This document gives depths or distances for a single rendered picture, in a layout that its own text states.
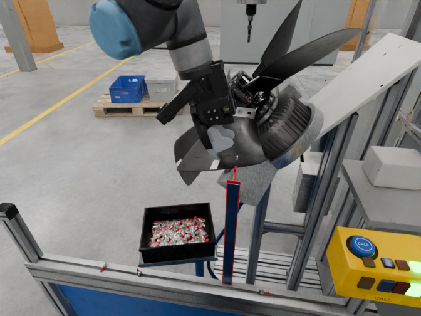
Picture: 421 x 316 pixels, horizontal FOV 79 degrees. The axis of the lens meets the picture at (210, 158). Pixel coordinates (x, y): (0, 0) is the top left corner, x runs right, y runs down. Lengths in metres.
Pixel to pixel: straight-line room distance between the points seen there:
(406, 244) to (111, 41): 0.62
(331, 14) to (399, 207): 5.62
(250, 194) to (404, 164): 0.58
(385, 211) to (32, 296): 1.84
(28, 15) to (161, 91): 5.73
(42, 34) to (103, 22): 8.33
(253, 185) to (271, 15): 5.56
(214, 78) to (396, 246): 0.47
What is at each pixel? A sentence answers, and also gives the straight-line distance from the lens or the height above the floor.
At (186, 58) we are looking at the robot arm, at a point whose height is 1.38.
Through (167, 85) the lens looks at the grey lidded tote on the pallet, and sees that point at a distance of 3.60.
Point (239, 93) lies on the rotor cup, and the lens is 0.79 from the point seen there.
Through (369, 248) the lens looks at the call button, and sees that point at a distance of 0.58.
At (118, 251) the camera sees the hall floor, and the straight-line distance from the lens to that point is 1.93.
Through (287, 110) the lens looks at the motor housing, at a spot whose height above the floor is 1.17.
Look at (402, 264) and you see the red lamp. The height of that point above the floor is 1.08.
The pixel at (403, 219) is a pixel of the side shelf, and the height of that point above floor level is 0.86.
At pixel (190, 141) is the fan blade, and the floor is 1.01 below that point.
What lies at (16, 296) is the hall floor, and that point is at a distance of 2.01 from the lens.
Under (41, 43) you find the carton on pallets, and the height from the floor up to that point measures 0.22.
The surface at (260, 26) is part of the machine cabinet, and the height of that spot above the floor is 0.79.
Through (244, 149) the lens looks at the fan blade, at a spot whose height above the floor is 1.16.
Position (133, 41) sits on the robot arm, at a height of 1.42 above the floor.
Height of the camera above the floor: 1.48
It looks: 34 degrees down
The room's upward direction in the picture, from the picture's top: straight up
